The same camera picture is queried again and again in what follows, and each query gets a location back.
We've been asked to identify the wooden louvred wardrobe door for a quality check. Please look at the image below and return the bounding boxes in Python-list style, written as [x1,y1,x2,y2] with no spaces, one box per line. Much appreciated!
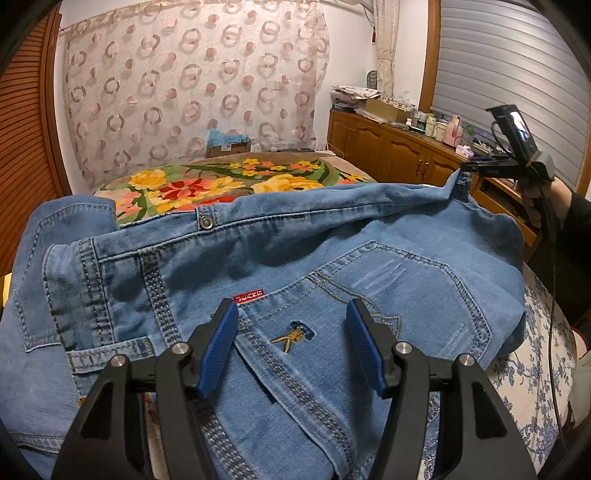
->
[0,4,72,278]

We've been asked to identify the open cardboard box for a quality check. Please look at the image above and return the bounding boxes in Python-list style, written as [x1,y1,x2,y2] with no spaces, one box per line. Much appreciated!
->
[365,98,414,124]

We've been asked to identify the grey window blind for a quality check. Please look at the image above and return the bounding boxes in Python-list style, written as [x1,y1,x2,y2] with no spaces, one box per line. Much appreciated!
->
[431,0,591,195]

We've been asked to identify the blue crumpled cloth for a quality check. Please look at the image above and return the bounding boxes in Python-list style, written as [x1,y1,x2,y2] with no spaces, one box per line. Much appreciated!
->
[208,129,250,147]

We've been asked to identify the sheer curtain with ring pattern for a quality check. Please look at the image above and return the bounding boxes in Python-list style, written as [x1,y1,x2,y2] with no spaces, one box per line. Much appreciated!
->
[60,0,331,192]

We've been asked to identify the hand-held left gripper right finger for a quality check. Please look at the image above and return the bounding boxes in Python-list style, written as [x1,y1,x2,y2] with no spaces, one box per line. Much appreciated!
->
[345,298,539,480]

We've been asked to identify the stack of papers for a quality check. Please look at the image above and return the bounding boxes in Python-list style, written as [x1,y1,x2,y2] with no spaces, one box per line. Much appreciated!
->
[329,84,383,110]

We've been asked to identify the pink bottle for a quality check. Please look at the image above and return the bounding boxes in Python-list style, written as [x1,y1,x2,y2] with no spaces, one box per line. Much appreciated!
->
[444,115,465,145]

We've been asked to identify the floral blanket with yellow flowers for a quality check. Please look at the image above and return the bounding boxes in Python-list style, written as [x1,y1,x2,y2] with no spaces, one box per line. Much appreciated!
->
[92,154,375,227]

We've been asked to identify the wooden window frame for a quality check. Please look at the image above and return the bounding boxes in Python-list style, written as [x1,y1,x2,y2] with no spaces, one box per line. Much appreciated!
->
[419,0,443,114]

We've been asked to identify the group of white bottles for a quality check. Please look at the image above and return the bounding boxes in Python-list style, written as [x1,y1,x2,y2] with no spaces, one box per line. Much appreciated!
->
[414,112,448,138]

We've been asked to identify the wooden cabinet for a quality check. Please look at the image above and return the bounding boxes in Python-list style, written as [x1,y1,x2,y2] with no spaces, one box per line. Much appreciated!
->
[327,108,543,245]

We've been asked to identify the person's right forearm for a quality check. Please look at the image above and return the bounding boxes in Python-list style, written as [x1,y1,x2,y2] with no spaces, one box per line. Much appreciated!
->
[558,187,591,259]

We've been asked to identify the beige lace curtain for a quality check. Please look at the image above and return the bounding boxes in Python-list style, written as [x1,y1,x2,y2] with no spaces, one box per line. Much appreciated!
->
[373,0,399,93]

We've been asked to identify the person's right hand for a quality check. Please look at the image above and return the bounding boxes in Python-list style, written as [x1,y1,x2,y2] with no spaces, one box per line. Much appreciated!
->
[522,175,575,229]

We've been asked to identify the small cardboard box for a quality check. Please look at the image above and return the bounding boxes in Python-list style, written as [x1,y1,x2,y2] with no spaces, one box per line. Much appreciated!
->
[205,138,252,158]

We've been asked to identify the white quilt with blue flowers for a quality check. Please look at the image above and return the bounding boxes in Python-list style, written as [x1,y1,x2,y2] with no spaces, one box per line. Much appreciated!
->
[416,265,580,480]

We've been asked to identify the blue denim pants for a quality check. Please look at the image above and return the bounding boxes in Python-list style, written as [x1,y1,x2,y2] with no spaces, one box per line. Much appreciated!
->
[0,173,527,480]

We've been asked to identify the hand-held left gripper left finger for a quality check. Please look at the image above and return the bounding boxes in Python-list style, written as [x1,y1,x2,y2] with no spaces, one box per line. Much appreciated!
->
[51,298,241,480]

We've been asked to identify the black cable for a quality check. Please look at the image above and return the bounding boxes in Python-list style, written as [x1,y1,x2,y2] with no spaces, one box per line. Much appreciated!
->
[539,185,571,467]

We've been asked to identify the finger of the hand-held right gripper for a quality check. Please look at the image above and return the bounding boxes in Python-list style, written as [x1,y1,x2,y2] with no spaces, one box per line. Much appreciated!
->
[459,156,509,175]

